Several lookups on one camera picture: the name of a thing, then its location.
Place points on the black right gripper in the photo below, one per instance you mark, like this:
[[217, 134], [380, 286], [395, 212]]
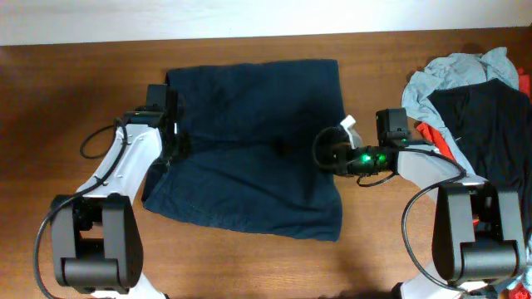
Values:
[[345, 164]]

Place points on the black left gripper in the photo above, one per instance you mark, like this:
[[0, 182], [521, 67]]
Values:
[[184, 145]]

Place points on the dark navy blue shorts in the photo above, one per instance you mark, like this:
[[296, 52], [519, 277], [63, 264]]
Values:
[[245, 162]]

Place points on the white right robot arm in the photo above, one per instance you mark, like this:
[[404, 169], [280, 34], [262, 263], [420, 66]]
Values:
[[478, 238]]

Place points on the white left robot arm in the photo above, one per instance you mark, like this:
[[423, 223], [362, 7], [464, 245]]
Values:
[[96, 245]]

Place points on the red garment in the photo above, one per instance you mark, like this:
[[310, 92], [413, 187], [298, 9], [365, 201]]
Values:
[[435, 137]]

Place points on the light blue grey garment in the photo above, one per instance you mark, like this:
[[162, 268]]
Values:
[[455, 70]]

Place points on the black garment in pile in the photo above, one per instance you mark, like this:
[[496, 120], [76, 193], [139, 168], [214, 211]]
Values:
[[491, 124]]

